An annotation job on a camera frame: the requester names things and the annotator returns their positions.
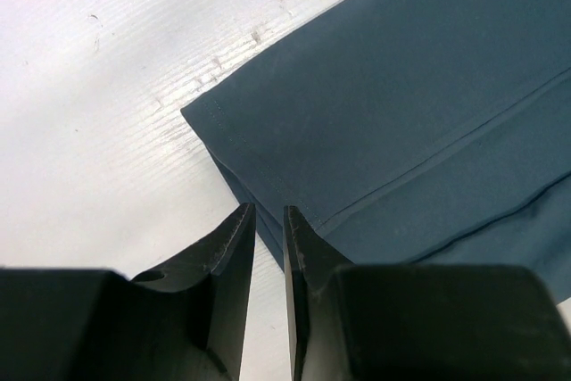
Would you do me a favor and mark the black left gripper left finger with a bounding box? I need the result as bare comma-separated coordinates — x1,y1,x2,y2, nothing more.
1,203,256,380

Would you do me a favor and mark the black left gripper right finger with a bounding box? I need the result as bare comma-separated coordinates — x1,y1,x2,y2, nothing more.
283,206,570,380

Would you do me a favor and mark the teal blue t-shirt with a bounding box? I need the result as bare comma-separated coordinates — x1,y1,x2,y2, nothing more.
182,0,570,302

